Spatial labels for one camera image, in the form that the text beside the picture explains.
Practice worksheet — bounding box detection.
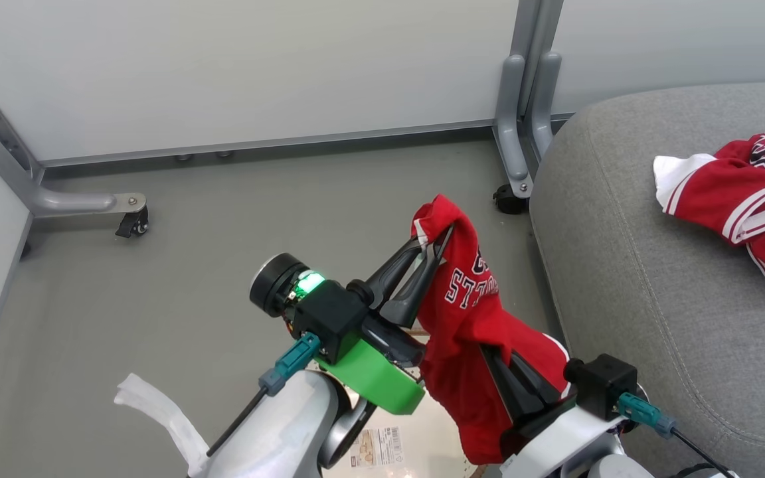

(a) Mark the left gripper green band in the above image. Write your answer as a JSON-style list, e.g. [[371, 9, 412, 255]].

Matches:
[[315, 224, 455, 416]]

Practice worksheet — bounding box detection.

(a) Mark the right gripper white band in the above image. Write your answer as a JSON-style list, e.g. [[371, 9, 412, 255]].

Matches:
[[481, 344, 626, 478]]

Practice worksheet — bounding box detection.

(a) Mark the red shirt white lettering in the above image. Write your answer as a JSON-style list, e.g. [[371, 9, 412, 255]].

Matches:
[[410, 193, 571, 465]]

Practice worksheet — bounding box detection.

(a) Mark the red white striped jersey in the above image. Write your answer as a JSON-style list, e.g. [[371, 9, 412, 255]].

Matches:
[[653, 121, 765, 293]]

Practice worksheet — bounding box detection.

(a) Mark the grey fabric sofa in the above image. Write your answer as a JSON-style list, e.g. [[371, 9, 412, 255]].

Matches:
[[529, 80, 765, 478]]

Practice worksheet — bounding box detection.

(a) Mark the black caster wheel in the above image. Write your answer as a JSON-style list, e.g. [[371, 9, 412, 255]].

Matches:
[[115, 206, 150, 239], [492, 183, 530, 215]]

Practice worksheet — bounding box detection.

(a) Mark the black round cap green light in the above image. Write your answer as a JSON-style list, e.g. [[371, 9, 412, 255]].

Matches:
[[248, 252, 311, 318]]

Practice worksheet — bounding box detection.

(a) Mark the paper label sticker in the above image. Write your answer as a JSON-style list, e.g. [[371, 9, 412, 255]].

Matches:
[[348, 426, 404, 469]]

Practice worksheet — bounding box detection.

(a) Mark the grey curved partition leg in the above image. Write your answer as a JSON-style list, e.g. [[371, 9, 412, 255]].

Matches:
[[493, 53, 535, 199], [527, 51, 563, 161]]

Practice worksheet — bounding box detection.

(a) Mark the long grey partition leg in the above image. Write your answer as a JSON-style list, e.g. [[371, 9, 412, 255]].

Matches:
[[0, 60, 148, 218]]

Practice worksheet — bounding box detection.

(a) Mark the right camera cable teal plug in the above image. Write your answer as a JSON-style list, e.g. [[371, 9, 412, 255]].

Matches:
[[618, 392, 736, 478]]

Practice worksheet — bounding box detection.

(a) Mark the camera cable teal plug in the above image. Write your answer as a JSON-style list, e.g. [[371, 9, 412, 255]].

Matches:
[[206, 331, 323, 459], [618, 392, 736, 478]]

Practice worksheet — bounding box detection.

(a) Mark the left camera cable teal plug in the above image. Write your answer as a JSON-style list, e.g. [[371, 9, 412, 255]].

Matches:
[[206, 331, 323, 459]]

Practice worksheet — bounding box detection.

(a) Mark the white fabric basket handle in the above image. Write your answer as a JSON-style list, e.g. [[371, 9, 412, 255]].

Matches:
[[114, 372, 212, 478]]

